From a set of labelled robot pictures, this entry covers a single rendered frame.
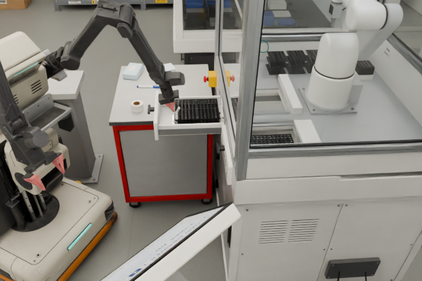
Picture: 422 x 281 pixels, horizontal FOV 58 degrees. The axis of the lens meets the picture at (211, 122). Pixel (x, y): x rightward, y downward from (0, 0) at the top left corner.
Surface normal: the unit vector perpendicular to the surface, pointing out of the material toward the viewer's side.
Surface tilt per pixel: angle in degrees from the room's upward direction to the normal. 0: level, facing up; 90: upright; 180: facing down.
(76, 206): 0
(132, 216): 1
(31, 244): 0
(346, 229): 90
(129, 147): 90
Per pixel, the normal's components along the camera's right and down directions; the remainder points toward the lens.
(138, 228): 0.01, -0.79
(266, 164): 0.07, 0.61
